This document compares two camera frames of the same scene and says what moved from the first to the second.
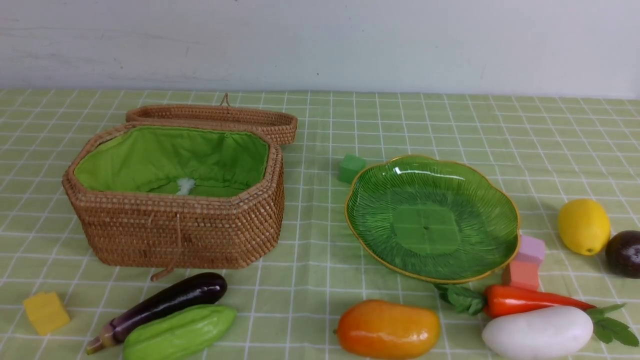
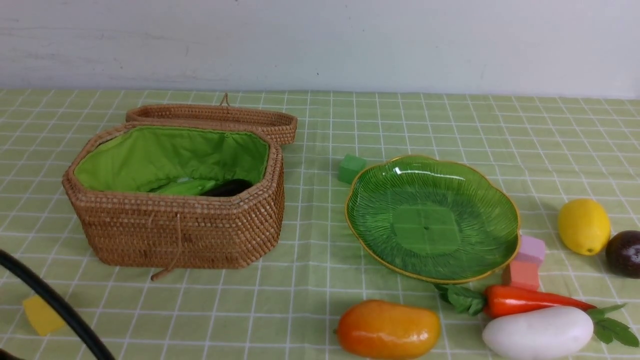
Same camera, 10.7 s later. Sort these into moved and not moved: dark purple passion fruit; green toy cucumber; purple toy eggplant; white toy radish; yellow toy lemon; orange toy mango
Moved: purple toy eggplant; green toy cucumber
Not moved: white toy radish; yellow toy lemon; dark purple passion fruit; orange toy mango
